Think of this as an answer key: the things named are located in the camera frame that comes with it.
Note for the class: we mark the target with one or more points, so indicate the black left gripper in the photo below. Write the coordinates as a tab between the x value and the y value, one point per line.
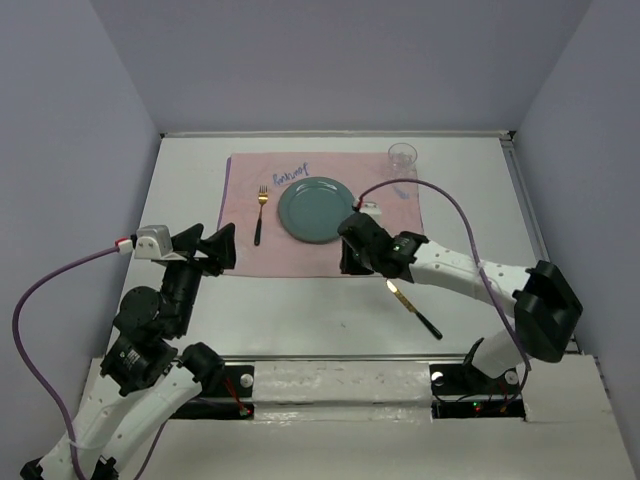
221	245

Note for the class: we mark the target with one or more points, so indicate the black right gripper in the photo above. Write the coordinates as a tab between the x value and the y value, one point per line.
348	265

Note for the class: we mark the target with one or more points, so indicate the teal ceramic plate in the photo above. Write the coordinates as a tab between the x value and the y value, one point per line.
310	210

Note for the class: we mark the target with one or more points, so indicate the gold fork black handle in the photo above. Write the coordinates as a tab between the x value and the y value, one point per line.
263	196

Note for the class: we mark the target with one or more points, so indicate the pink cloth placemat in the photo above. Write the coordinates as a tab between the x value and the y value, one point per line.
281	256

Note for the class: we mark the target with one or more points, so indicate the gold knife black handle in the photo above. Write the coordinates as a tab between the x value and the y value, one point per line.
413	310

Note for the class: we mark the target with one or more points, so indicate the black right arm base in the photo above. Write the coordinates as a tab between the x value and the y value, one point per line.
459	392

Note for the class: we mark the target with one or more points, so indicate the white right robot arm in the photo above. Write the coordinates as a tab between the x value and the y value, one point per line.
537	306

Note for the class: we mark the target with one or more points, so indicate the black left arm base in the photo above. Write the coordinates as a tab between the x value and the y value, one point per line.
229	400

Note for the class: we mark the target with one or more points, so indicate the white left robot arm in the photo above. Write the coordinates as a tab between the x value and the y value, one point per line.
143	380

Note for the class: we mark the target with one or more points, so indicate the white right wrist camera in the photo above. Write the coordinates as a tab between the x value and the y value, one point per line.
371	209

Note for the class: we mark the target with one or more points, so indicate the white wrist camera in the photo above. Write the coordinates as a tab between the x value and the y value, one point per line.
152	242
371	209

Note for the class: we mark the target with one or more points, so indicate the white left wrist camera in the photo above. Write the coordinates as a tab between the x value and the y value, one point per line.
152	242

